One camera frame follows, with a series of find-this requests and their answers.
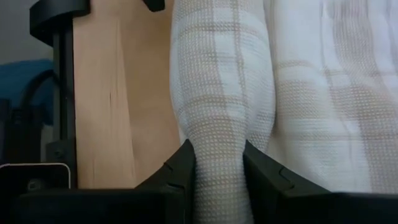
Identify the white beige plaid towel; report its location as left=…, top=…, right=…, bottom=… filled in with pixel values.
left=169, top=0, right=398, bottom=224

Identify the person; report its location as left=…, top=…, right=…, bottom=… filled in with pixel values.
left=0, top=58, right=54, bottom=126

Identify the black metal table frame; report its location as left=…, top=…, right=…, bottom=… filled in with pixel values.
left=29, top=0, right=91, bottom=189

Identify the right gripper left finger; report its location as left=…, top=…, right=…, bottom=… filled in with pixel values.
left=12, top=139, right=197, bottom=224

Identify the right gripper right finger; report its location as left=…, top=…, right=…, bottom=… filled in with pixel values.
left=243, top=139, right=398, bottom=224

